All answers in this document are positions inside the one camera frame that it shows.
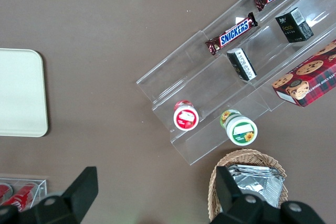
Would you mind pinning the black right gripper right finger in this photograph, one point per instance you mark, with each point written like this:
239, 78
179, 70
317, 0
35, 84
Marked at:
231, 203

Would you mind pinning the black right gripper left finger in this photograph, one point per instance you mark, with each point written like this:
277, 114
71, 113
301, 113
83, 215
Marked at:
78, 192

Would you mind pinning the light wicker basket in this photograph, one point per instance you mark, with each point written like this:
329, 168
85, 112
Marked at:
249, 157

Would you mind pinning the cream rectangular serving tray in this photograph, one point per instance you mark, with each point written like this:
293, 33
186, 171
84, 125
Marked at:
21, 93

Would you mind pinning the silver foil pack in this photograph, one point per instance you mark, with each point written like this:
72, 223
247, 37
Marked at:
260, 190
252, 168

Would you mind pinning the clear acrylic bottle rack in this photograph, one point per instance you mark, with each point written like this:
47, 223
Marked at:
40, 187

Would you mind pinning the red cola bottle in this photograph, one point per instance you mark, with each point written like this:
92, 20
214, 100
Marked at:
4, 192
22, 196

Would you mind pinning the green lid yogurt cup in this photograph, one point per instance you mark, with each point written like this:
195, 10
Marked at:
241, 130

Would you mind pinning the red lid yogurt cup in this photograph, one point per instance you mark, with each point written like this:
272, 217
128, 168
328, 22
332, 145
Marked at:
186, 119

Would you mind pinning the clear acrylic stepped display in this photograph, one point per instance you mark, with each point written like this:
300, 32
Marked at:
199, 77

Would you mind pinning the small black carton box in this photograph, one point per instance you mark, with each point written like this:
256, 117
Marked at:
241, 64
294, 26

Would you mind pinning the red tartan cookie box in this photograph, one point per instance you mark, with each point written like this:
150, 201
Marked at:
307, 77

